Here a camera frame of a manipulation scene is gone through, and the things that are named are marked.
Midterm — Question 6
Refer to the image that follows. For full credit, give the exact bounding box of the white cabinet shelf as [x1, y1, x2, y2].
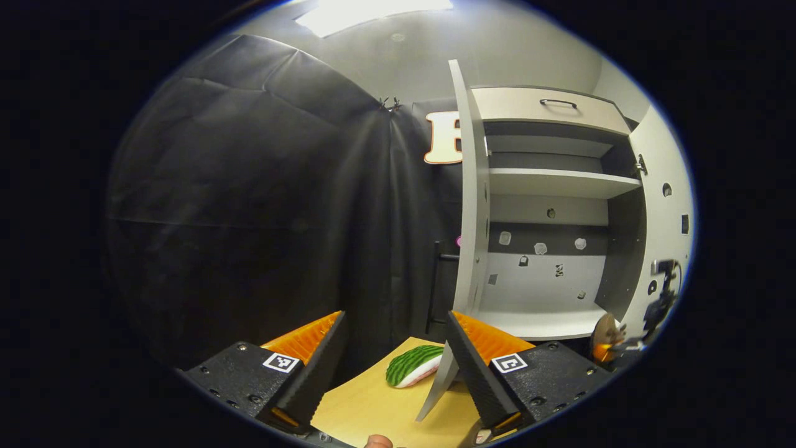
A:
[488, 168, 642, 200]

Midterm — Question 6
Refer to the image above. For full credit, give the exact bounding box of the white cabinet drawer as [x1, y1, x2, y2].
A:
[471, 87, 632, 136]

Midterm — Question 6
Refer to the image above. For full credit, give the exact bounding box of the watermelon slice toy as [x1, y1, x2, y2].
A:
[386, 344, 445, 390]

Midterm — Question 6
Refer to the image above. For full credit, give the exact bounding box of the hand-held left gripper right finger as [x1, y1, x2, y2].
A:
[447, 310, 613, 436]

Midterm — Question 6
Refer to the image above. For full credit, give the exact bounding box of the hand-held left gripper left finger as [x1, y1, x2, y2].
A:
[177, 310, 346, 435]

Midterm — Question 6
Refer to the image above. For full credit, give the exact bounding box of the white shoe cabinet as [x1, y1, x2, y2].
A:
[470, 85, 647, 342]

